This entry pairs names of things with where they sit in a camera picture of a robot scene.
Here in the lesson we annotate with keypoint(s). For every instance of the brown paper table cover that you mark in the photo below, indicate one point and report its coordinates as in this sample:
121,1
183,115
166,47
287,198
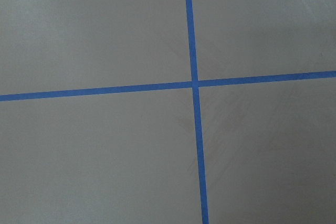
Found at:
167,111

